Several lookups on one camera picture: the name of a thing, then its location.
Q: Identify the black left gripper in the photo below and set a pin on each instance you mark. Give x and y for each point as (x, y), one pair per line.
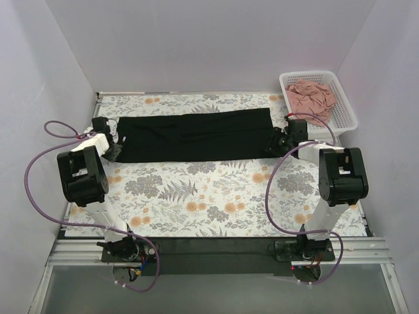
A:
(113, 152)

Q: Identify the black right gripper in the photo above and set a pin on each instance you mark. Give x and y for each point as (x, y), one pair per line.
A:
(276, 141)

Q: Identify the black t shirt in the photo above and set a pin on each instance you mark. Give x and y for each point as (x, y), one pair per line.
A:
(233, 135)

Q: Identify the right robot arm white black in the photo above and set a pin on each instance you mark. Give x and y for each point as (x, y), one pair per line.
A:
(342, 182)

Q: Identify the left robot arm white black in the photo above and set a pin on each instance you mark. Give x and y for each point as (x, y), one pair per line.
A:
(85, 183)

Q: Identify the pink t shirt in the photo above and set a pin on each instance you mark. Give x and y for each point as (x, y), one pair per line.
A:
(311, 101)

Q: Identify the white plastic basket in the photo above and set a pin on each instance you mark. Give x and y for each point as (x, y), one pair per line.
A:
(342, 117)

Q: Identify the floral tablecloth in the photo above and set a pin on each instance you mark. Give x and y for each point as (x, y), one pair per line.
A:
(241, 198)

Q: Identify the aluminium frame rail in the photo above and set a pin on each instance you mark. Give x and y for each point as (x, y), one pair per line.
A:
(215, 275)

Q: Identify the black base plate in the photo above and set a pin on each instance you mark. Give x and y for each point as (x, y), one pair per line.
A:
(206, 256)

